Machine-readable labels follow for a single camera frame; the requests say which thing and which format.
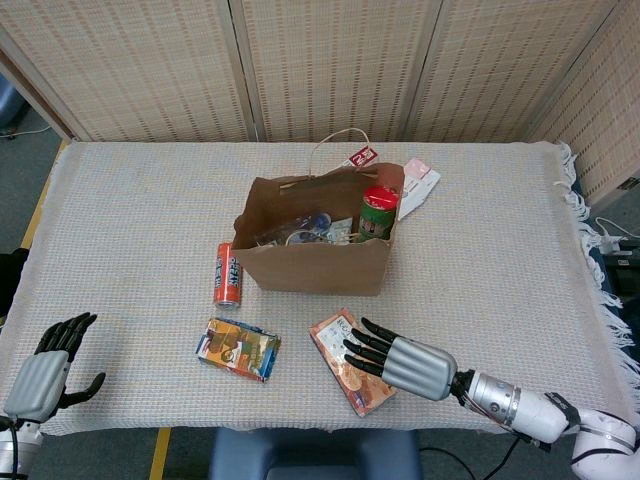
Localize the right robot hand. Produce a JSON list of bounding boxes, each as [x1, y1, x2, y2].
[[343, 317, 459, 402]]

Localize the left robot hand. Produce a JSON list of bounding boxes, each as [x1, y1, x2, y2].
[[2, 312, 107, 421]]

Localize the blue-orange cookie box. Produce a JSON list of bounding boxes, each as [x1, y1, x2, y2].
[[308, 308, 400, 417]]

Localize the green chips canister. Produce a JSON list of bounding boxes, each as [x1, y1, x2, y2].
[[357, 185, 401, 244]]

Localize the silver snack bag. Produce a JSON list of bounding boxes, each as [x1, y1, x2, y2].
[[327, 217, 359, 244]]

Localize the clear plastic water bottle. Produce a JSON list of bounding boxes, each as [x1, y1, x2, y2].
[[252, 212, 334, 247]]

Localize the brown paper bag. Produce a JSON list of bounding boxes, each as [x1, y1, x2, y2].
[[232, 128, 406, 297]]

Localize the colourful flat snack pack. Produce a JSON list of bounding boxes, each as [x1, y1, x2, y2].
[[194, 317, 282, 384]]

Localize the orange soda can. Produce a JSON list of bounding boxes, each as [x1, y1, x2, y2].
[[213, 242, 244, 311]]

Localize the black plastic bin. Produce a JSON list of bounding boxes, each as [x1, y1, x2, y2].
[[602, 252, 640, 304]]

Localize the black object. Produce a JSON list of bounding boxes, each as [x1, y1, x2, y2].
[[0, 247, 30, 321]]

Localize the blue padded seat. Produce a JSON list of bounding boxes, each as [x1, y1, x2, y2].
[[208, 427, 422, 480]]

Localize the beige woven tablecloth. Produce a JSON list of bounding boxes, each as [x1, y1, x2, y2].
[[0, 139, 640, 436]]

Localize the white pink packet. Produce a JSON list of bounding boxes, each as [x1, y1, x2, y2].
[[397, 158, 442, 221]]

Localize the red white small packet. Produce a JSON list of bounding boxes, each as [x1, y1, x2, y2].
[[344, 144, 379, 169]]

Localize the white power adapter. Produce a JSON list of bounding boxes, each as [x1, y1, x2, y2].
[[594, 217, 640, 254]]

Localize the blue chair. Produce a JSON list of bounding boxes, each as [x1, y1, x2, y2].
[[0, 72, 25, 132]]

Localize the bamboo folding screen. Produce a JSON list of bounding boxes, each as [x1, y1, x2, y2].
[[0, 0, 640, 206]]

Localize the black floor cable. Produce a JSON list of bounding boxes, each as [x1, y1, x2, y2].
[[419, 446, 474, 480]]

